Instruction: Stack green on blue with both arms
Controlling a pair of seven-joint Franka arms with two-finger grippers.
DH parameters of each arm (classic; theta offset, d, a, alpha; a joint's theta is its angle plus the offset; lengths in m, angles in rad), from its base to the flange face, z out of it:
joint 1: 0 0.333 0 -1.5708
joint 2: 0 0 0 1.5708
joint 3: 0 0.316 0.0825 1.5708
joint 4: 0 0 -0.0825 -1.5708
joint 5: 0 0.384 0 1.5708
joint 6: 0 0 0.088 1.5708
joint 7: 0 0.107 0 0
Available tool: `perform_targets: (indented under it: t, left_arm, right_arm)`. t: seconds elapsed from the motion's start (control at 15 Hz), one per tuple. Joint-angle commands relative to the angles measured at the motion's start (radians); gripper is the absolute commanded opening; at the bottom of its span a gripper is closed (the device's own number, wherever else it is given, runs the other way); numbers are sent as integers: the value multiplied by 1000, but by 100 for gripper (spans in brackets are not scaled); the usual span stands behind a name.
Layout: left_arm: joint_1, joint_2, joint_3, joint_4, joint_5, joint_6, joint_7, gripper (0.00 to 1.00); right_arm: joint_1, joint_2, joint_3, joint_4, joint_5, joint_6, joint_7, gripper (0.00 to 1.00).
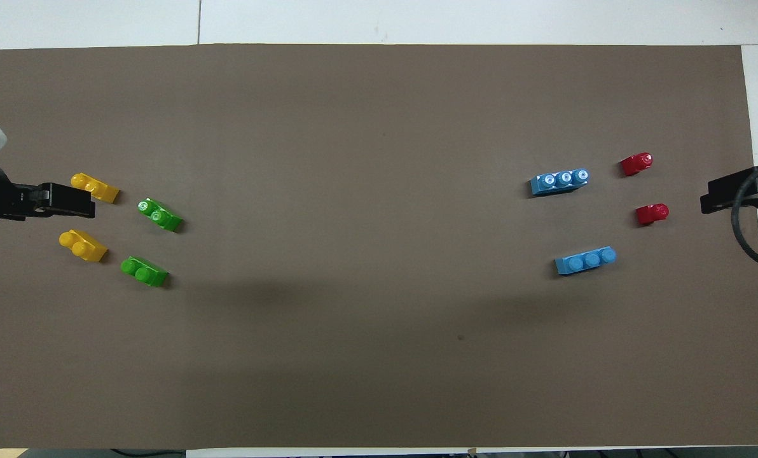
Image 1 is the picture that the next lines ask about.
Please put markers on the green two-stud toy brick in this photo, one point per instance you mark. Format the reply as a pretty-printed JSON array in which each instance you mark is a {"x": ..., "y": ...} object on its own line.
[
  {"x": 145, "y": 271},
  {"x": 160, "y": 215}
]

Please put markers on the blue three-stud toy brick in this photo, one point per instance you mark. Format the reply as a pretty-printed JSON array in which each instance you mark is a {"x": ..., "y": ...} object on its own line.
[
  {"x": 559, "y": 182},
  {"x": 585, "y": 260}
]

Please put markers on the red one-stud toy brick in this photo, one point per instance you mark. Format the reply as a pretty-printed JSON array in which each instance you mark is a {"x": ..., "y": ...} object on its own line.
[
  {"x": 636, "y": 165},
  {"x": 652, "y": 214}
]

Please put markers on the yellow two-stud toy brick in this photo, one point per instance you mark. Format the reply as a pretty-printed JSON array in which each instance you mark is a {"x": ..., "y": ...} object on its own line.
[
  {"x": 85, "y": 246},
  {"x": 96, "y": 187}
]

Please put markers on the brown table mat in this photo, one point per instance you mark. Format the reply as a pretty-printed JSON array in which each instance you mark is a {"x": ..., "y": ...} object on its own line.
[{"x": 379, "y": 254}]

